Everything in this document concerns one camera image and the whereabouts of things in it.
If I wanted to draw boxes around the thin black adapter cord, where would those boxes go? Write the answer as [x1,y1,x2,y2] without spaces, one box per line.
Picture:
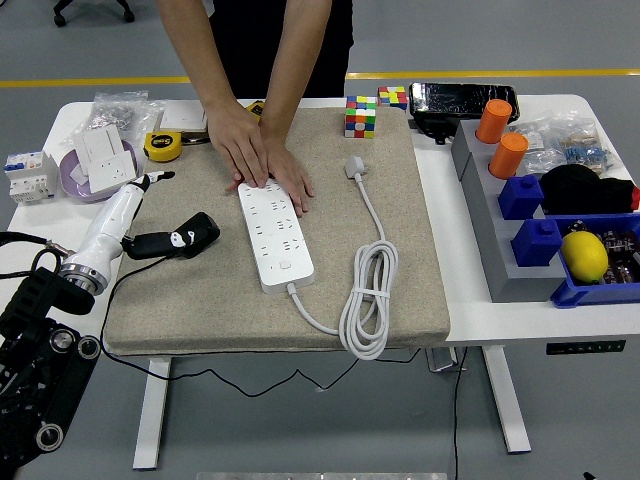
[101,252,422,399]

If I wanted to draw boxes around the white power strip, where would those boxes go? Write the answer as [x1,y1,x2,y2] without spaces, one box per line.
[237,180,316,296]

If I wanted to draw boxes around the clear bag of resistors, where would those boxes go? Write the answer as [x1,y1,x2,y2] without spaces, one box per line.
[544,110,626,177]

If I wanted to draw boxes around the person's left hand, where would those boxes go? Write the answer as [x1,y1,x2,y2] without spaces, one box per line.
[225,127,316,219]

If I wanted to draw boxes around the small Rubik's cube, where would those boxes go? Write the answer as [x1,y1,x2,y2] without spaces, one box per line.
[376,85,409,112]

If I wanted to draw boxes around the orange cylinder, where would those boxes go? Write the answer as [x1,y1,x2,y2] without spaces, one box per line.
[488,131,530,180]
[474,98,514,145]

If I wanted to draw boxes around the white circuit breaker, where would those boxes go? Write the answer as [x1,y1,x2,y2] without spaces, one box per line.
[3,149,60,206]

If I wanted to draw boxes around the black office chair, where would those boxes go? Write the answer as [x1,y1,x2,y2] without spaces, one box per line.
[52,0,136,29]

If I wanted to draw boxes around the clear bag of screws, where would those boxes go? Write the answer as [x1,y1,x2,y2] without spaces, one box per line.
[88,89,166,146]

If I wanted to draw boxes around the black foil wrapped box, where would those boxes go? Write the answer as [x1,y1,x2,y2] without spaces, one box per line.
[408,81,520,125]

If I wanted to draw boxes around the person's right hand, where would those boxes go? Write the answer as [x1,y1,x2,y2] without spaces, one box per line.
[206,99,272,190]

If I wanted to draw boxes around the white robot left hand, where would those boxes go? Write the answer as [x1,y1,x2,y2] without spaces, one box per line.
[62,169,199,290]

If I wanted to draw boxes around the black table control panel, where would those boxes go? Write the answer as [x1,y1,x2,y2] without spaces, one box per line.
[545,339,627,356]

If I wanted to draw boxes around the yellow lemon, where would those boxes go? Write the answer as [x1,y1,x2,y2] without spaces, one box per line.
[559,230,610,285]

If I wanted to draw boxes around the black cloth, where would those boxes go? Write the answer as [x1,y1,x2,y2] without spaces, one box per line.
[538,163,637,216]

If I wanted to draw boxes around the black hanging cable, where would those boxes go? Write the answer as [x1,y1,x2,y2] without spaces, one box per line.
[452,347,470,480]

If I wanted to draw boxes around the large Rubik's cube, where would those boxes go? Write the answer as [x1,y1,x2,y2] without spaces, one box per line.
[343,94,379,140]

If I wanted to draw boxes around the black plug adapter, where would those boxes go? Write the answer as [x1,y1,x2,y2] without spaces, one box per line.
[174,211,222,260]

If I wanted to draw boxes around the purple bowl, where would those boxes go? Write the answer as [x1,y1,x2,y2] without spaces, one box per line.
[58,138,139,205]

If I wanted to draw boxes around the white switch panel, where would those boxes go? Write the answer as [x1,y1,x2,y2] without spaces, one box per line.
[71,123,126,174]

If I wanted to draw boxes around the person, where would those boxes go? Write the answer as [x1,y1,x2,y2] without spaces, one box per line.
[208,0,355,101]

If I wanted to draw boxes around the long grey peg base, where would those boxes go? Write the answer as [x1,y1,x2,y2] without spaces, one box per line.
[458,149,569,305]

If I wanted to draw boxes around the white power strip cable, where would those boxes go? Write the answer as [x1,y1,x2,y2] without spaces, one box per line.
[286,154,400,361]

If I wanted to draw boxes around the white wall switch plate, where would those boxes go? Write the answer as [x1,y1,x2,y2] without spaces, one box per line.
[159,107,209,134]

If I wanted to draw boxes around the clear bag of small parts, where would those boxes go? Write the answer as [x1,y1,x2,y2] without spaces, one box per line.
[509,119,551,175]

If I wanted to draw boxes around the dark capacitors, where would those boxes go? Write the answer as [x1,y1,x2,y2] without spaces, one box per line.
[599,227,640,286]

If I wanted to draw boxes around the beige mat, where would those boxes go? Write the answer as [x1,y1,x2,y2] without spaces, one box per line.
[101,106,451,357]

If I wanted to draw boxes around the blue storage bin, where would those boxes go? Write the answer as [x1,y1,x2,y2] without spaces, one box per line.
[549,212,640,310]

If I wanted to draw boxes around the grey under-table box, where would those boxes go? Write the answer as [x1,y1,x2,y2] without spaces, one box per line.
[425,347,469,374]

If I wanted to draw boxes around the white table leg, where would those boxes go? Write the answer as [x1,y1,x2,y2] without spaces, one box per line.
[132,357,174,471]
[482,346,532,455]

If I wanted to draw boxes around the blue block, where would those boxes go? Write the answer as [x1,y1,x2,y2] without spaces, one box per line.
[509,218,565,269]
[497,173,545,221]

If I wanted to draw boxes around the black holder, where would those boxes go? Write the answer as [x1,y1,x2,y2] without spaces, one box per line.
[409,114,459,146]

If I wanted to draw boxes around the white wall socket panel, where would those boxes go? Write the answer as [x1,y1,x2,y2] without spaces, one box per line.
[85,149,139,195]

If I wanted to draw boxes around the small grey peg base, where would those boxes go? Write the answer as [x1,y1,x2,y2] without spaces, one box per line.
[450,119,501,184]

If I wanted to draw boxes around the large yellow tape measure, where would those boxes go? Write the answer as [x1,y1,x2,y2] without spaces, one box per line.
[143,130,184,164]

